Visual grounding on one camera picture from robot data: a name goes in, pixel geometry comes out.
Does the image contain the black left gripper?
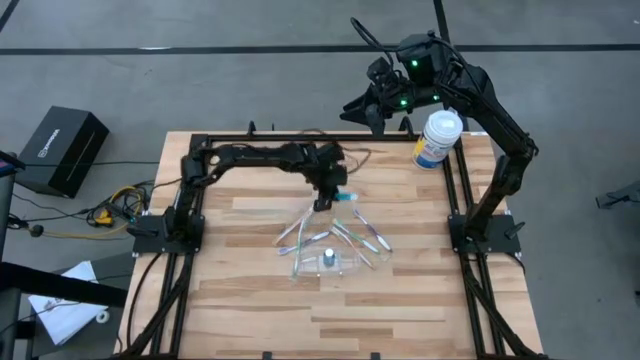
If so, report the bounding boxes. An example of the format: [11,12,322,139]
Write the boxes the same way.
[301,142,350,214]

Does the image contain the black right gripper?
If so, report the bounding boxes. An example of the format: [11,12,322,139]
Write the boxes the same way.
[339,79,446,137]

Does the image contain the pale toothbrush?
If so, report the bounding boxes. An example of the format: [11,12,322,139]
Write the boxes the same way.
[272,206,315,247]

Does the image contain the purple toothbrush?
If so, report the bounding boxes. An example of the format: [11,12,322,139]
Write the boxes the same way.
[351,206,394,253]
[277,230,332,257]

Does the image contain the green toothbrush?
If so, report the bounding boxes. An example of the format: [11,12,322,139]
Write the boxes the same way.
[292,217,307,277]
[331,218,381,255]

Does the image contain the clear acrylic three-compartment organizer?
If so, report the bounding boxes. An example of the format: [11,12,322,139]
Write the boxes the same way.
[291,242,370,280]

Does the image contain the white-lidded wipes canister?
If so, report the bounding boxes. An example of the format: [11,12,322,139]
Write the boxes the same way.
[411,109,464,171]

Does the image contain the dark floor stand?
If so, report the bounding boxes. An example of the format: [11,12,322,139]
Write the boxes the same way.
[594,179,640,210]

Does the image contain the black cardboard box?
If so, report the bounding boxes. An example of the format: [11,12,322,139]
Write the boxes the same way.
[14,105,111,199]

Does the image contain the white paper sheets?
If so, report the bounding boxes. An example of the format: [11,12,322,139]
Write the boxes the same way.
[27,260,110,347]

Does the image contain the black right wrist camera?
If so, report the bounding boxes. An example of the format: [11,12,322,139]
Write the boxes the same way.
[367,56,397,85]

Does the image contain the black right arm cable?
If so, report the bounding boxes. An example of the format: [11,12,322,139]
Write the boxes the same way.
[349,17,401,56]

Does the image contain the black aluminium table frame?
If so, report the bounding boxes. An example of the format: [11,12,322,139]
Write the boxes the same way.
[119,119,546,360]

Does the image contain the yellow cable bundle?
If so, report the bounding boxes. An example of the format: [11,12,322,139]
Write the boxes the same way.
[42,184,147,240]

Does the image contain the black desk frame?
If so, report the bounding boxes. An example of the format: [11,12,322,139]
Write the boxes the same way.
[0,149,129,360]

